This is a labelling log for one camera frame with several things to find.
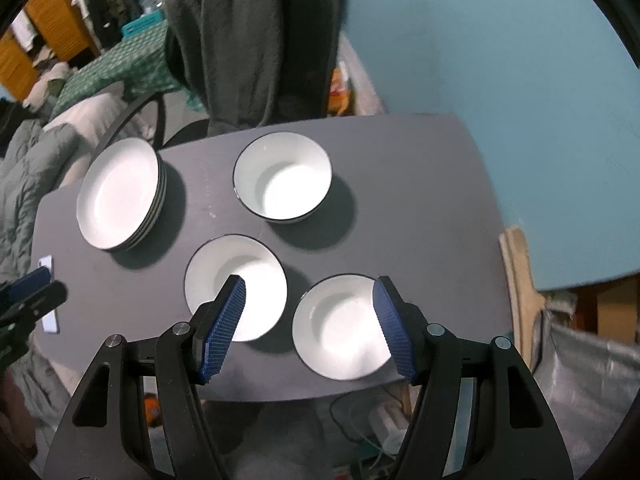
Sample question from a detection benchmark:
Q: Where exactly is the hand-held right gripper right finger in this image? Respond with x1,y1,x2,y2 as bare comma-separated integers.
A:
372,275,573,480

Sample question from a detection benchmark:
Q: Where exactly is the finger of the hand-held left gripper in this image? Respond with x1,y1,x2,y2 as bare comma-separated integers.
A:
0,266,53,306
15,281,68,331

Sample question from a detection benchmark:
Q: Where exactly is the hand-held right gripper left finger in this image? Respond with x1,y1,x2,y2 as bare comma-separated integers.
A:
42,274,247,480

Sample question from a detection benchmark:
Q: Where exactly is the white bowl with black rim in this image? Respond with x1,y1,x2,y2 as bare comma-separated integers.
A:
232,132,333,225
291,274,401,381
184,235,288,343

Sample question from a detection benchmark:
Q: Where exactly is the person's left hand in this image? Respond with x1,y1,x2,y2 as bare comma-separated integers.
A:
0,372,38,461

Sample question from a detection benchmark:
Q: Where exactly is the light blue smartphone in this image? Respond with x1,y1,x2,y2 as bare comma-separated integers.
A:
39,255,62,335

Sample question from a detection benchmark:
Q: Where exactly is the white power adapter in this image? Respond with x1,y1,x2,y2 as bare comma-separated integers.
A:
367,405,407,441

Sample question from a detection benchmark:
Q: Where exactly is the grey duvet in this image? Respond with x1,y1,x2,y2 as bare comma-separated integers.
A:
0,120,81,281

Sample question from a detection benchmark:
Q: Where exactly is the wooden board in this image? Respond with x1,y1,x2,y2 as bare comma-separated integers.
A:
499,226,547,366

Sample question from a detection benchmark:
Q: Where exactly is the beige clothes pile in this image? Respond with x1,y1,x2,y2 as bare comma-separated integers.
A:
22,62,71,111

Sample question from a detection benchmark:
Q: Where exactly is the silver foil bag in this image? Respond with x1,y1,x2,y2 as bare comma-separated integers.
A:
532,305,640,466

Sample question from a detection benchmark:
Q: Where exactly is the cardboard box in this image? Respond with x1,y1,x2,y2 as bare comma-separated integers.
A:
592,272,640,343

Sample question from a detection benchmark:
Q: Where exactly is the green checked tablecloth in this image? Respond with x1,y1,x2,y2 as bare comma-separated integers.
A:
50,20,201,121

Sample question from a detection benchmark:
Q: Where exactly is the orange snack packet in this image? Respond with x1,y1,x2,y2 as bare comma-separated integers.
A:
329,62,351,113

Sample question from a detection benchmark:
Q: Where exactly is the white hanging shirt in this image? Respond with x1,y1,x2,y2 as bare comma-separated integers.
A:
10,10,36,51

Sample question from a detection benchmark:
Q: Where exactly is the orange wooden wardrobe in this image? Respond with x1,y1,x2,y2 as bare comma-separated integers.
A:
0,0,98,103

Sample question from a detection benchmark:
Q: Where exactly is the black jacket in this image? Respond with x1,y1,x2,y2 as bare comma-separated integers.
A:
87,0,121,43

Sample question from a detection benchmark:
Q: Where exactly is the teal plastic crate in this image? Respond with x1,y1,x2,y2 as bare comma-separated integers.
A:
120,16,167,38

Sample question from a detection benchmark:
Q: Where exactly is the dark grey towel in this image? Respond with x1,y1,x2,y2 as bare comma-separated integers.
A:
164,0,301,133

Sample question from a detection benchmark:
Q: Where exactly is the black mesh office chair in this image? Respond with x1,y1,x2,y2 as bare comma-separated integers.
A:
97,0,341,153

